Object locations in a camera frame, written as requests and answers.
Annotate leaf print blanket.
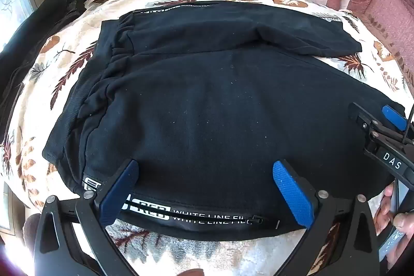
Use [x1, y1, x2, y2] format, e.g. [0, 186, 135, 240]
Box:
[0, 0, 408, 276]

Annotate person's right hand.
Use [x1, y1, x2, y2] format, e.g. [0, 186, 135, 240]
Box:
[373, 184, 414, 235]

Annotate black jacket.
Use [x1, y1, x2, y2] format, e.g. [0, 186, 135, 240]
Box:
[0, 0, 107, 147]

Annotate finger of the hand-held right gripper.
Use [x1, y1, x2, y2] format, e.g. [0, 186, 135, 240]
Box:
[348, 102, 384, 147]
[381, 105, 414, 145]

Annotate black pants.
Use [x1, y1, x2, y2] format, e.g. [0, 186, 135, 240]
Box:
[42, 0, 408, 242]

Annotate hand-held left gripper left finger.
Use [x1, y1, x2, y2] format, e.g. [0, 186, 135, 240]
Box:
[34, 159, 140, 276]

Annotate thin black cord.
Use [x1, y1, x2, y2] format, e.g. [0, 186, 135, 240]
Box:
[403, 109, 414, 145]

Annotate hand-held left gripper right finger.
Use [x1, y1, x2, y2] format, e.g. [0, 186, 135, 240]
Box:
[272, 160, 380, 276]

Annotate window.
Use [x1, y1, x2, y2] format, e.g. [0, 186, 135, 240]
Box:
[0, 0, 39, 50]

